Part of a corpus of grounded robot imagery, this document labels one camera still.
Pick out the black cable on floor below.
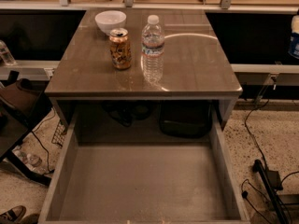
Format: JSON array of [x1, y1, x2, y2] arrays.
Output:
[[243, 100, 271, 170]]

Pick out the blue pepsi can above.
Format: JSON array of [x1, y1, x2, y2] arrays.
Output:
[[289, 15, 299, 59]]

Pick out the plastic bottle on left shelf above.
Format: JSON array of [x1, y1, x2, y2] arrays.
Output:
[[0, 40, 16, 66]]

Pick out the plastic bottle on floor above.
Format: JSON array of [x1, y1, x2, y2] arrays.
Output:
[[14, 150, 47, 175]]

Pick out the gold soda can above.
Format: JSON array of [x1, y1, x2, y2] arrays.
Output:
[[109, 28, 132, 70]]

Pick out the black stand base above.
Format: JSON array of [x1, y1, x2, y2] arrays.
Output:
[[252, 160, 299, 224]]

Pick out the clear plastic water bottle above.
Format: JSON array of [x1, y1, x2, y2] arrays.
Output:
[[141, 15, 164, 83]]

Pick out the dark chair at left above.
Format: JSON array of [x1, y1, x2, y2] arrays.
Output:
[[0, 71, 52, 186]]

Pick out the white bowl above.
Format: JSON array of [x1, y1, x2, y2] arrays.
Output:
[[94, 10, 126, 35]]

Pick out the open grey top drawer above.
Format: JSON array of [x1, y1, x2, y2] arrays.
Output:
[[39, 106, 250, 224]]

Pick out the shoe on floor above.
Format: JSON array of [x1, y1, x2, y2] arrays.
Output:
[[0, 205, 26, 224]]

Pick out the grey cabinet with glossy top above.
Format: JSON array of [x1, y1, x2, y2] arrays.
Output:
[[46, 8, 242, 120]]

